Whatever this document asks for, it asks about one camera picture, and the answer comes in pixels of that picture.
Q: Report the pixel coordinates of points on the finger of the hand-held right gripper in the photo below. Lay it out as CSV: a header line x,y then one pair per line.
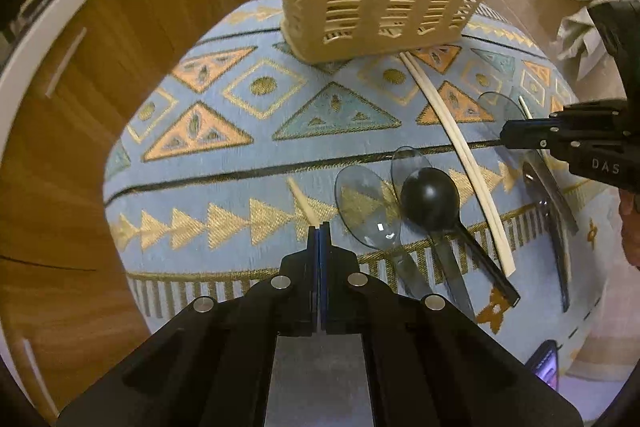
x,y
525,133

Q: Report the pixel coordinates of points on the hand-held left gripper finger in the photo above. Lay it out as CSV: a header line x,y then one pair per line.
x,y
314,267
325,267

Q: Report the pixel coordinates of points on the clear plastic spoon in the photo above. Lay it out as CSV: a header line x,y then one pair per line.
x,y
407,159
492,109
365,212

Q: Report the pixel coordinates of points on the person's right hand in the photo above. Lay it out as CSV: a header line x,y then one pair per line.
x,y
631,227

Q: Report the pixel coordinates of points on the grey hanging towel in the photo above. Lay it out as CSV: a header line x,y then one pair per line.
x,y
580,37

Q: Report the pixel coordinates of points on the black plastic spoon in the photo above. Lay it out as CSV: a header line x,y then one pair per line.
x,y
430,202

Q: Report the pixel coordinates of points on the blue patterned woven mat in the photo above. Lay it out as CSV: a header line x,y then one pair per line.
x,y
225,187

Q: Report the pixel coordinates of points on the black smartphone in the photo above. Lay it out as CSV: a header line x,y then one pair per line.
x,y
545,364

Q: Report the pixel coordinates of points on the white kitchen countertop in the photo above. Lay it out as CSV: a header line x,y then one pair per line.
x,y
50,22

